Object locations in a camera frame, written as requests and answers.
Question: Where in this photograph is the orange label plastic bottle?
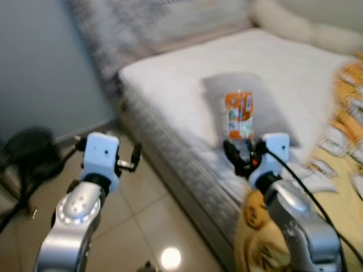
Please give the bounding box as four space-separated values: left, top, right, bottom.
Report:
223 90 255 149

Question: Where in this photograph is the grey pillow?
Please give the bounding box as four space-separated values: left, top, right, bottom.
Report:
202 72 299 149

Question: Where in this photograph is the yellow cartoon egg quilt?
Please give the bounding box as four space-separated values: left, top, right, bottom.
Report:
234 52 363 272

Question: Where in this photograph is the grey quilted bed base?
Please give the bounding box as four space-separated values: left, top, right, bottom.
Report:
122 108 243 272

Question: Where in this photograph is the white quilted mattress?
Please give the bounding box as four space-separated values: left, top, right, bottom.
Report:
117 28 363 239

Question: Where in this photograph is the grey patterned headboard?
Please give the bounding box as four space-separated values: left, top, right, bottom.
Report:
67 0 254 86

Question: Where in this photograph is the cream long bolster pillow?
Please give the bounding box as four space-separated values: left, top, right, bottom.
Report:
250 0 363 56

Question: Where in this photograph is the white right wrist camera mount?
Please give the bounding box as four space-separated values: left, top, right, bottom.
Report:
248 133 292 188

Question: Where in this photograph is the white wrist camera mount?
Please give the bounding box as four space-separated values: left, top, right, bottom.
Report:
81 132 121 192
248 133 292 188

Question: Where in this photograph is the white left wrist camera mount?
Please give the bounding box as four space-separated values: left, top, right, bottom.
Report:
81 132 121 192

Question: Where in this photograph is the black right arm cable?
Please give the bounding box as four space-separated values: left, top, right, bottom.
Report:
262 144 363 267

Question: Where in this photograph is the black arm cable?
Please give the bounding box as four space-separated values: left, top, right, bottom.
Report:
262 144 363 267
0 136 86 233

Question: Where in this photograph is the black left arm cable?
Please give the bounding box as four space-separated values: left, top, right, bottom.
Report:
0 136 86 233

